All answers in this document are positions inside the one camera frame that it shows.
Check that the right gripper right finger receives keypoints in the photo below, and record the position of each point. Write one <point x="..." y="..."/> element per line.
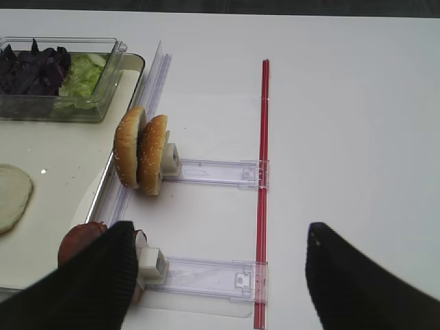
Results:
<point x="350" y="291"/>

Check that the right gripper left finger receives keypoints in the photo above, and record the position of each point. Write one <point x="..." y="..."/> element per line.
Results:
<point x="93" y="290"/>

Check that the bun bottom slice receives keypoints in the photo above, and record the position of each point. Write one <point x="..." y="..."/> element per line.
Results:
<point x="16" y="191"/>

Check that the stacked meat patty slices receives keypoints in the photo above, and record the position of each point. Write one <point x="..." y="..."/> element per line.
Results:
<point x="82" y="235"/>

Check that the green lettuce leaves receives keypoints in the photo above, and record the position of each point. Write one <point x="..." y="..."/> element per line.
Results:
<point x="84" y="73"/>

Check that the right front clear pusher track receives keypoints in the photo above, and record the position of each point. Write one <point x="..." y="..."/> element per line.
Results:
<point x="234" y="280"/>

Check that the clear pusher track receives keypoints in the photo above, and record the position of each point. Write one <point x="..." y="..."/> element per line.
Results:
<point x="243" y="174"/>
<point x="234" y="280"/>

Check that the cream metal tray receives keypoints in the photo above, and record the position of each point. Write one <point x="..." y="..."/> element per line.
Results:
<point x="65" y="160"/>

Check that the inner sesame bun top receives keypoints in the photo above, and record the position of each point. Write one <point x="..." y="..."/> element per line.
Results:
<point x="125" y="146"/>

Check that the sesame bun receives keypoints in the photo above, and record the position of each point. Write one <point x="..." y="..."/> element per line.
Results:
<point x="151" y="146"/>
<point x="125" y="146"/>

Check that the right rear clear pusher track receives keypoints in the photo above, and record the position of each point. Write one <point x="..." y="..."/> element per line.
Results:
<point x="243" y="174"/>

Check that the outer sesame bun top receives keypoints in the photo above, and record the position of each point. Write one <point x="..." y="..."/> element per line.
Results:
<point x="151" y="146"/>

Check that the clear plastic container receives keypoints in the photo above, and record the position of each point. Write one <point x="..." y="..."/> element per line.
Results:
<point x="41" y="108"/>

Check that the purple cabbage shreds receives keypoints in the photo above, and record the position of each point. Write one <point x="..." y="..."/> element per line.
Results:
<point x="35" y="72"/>

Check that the right red rail strip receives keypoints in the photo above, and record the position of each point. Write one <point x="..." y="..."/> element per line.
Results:
<point x="261" y="229"/>

